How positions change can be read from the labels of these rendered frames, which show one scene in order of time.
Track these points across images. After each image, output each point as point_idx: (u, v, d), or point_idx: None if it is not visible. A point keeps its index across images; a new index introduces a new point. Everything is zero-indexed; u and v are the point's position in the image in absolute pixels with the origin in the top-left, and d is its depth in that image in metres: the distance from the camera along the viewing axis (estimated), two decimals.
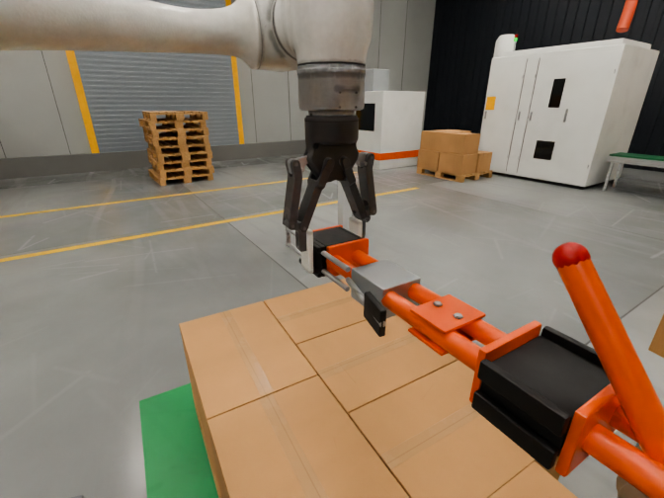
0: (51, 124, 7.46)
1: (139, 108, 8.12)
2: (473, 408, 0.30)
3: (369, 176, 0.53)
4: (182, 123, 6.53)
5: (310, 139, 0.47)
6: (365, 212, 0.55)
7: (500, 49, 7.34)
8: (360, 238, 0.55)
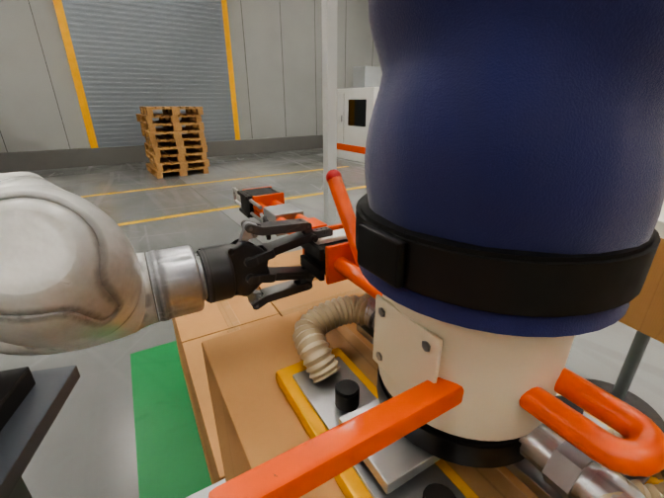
0: (51, 119, 7.68)
1: (137, 104, 8.34)
2: (300, 264, 0.56)
3: (268, 289, 0.54)
4: (178, 118, 6.75)
5: (220, 245, 0.47)
6: None
7: None
8: (278, 193, 0.81)
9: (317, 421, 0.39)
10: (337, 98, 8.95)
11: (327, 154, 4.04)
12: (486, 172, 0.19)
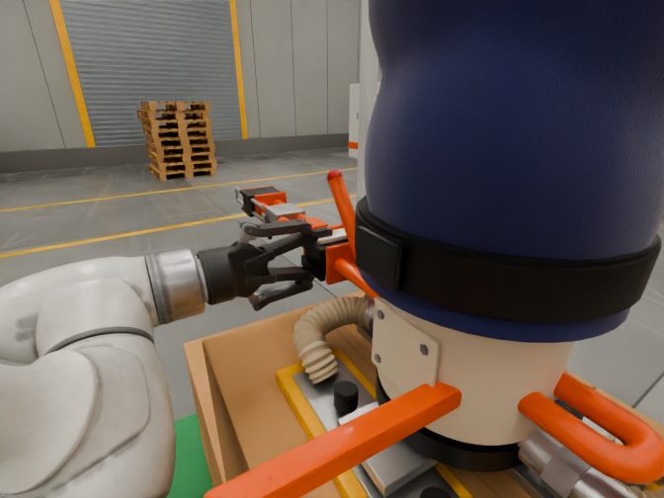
0: (44, 116, 7.05)
1: (138, 100, 7.72)
2: (301, 265, 0.56)
3: (268, 290, 0.54)
4: (183, 114, 6.13)
5: (220, 247, 0.47)
6: (302, 271, 0.56)
7: None
8: (280, 192, 0.81)
9: (316, 422, 0.39)
10: (353, 94, 8.33)
11: (364, 154, 3.41)
12: (487, 176, 0.19)
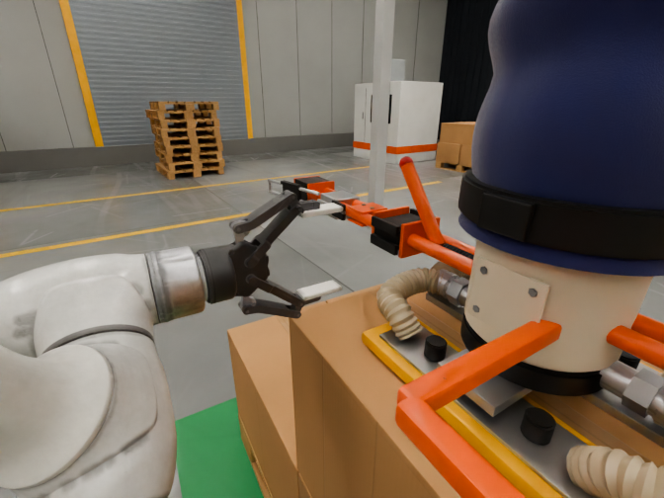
0: (53, 115, 7.12)
1: (145, 99, 7.78)
2: (371, 242, 0.63)
3: (260, 301, 0.54)
4: (192, 113, 6.20)
5: (220, 245, 0.47)
6: None
7: None
8: (329, 181, 0.87)
9: (412, 369, 0.45)
10: (358, 94, 8.39)
11: (375, 152, 3.48)
12: (613, 146, 0.26)
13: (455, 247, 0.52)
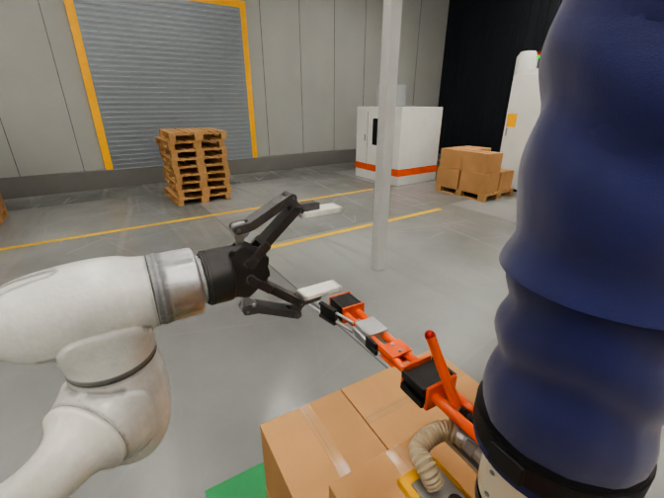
0: (65, 140, 7.35)
1: (153, 124, 8.01)
2: (400, 388, 0.78)
3: (260, 301, 0.54)
4: (201, 142, 6.42)
5: (220, 247, 0.47)
6: None
7: (522, 66, 7.23)
8: (360, 302, 1.03)
9: None
10: (360, 117, 8.62)
11: (379, 201, 3.71)
12: (575, 456, 0.41)
13: (469, 414, 0.68)
